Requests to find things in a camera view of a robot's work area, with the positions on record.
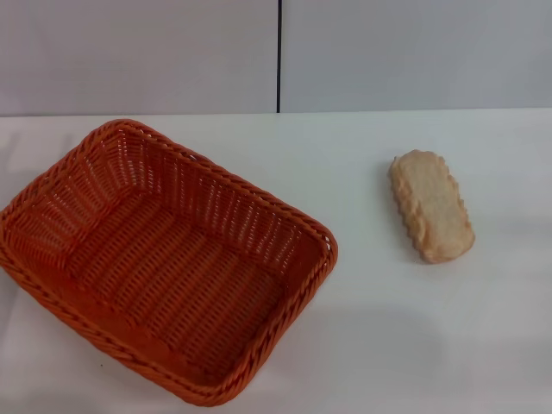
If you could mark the oblong bread piece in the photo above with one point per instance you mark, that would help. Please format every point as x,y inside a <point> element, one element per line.
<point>433,207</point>

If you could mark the orange woven plastic basket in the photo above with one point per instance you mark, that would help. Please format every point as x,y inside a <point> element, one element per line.
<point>172,259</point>

